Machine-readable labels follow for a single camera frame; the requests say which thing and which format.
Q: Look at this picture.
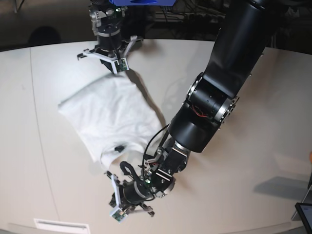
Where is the white printed T-shirt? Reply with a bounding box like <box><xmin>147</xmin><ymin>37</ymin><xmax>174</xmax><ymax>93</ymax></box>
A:
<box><xmin>58</xmin><ymin>70</ymin><xmax>166</xmax><ymax>170</ymax></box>

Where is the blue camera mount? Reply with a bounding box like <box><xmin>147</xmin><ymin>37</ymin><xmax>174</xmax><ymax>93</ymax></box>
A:
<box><xmin>110</xmin><ymin>0</ymin><xmax>176</xmax><ymax>6</ymax></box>

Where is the laptop computer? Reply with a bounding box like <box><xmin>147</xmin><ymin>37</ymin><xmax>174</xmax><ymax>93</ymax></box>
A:
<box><xmin>291</xmin><ymin>168</ymin><xmax>312</xmax><ymax>231</ymax></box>

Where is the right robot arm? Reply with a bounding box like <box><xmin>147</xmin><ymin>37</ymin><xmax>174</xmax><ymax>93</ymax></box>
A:
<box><xmin>89</xmin><ymin>0</ymin><xmax>128</xmax><ymax>51</ymax></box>

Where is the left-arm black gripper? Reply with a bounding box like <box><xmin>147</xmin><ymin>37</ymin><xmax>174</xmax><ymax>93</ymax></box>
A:
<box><xmin>120</xmin><ymin>161</ymin><xmax>155</xmax><ymax>204</ymax></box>

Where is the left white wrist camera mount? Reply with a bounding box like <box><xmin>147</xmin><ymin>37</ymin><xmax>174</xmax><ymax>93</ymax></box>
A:
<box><xmin>104</xmin><ymin>170</ymin><xmax>156</xmax><ymax>224</ymax></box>

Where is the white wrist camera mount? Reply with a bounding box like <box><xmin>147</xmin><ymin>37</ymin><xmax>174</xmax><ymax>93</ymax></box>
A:
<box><xmin>104</xmin><ymin>170</ymin><xmax>156</xmax><ymax>224</ymax></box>
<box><xmin>77</xmin><ymin>35</ymin><xmax>143</xmax><ymax>74</ymax></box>

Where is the white power strip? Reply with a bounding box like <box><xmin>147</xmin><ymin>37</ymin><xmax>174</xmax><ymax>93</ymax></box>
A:
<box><xmin>147</xmin><ymin>12</ymin><xmax>225</xmax><ymax>22</ymax></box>

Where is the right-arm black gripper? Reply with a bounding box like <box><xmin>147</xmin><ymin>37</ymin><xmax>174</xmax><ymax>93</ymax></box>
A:
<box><xmin>97</xmin><ymin>29</ymin><xmax>122</xmax><ymax>51</ymax></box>

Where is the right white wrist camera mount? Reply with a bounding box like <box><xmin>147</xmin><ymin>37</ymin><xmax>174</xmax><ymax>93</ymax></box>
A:
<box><xmin>77</xmin><ymin>35</ymin><xmax>143</xmax><ymax>74</ymax></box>

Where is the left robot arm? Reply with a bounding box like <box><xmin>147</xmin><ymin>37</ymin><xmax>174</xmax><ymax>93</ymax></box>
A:
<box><xmin>120</xmin><ymin>0</ymin><xmax>287</xmax><ymax>205</ymax></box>

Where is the white paper label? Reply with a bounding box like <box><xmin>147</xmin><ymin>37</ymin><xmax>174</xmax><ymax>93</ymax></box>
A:
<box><xmin>34</xmin><ymin>218</ymin><xmax>90</xmax><ymax>234</ymax></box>

